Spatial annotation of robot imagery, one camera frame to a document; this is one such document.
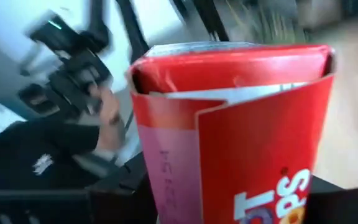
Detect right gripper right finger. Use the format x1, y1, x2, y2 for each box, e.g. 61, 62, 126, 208
303, 175, 358, 224

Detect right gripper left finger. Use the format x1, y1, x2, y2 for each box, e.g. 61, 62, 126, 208
85, 152, 160, 224

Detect red cereal box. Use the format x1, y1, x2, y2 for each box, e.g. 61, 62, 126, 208
125, 41, 337, 224

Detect person's hand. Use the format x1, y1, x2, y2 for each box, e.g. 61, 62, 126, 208
96, 85, 126, 128

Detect person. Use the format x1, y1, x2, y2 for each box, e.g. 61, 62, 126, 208
0, 83, 127, 194

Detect black aluminium table frame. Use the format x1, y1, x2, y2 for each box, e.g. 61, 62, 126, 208
87, 0, 229, 63

